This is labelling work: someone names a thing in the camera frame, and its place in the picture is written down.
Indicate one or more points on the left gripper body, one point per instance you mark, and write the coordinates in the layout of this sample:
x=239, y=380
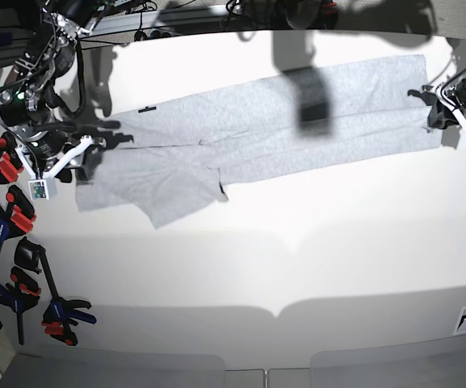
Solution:
x=447, y=108

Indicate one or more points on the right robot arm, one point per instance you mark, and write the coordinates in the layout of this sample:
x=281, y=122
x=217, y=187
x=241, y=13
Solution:
x=30, y=110

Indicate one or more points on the long bar blue clamp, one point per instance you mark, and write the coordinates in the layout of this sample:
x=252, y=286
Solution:
x=61, y=314

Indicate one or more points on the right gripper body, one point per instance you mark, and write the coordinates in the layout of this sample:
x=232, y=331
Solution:
x=55, y=151

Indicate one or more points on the light grey T-shirt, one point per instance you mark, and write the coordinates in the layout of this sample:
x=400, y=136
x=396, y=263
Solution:
x=176, y=158

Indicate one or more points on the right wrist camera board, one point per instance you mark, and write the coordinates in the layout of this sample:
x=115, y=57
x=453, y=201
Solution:
x=42, y=189

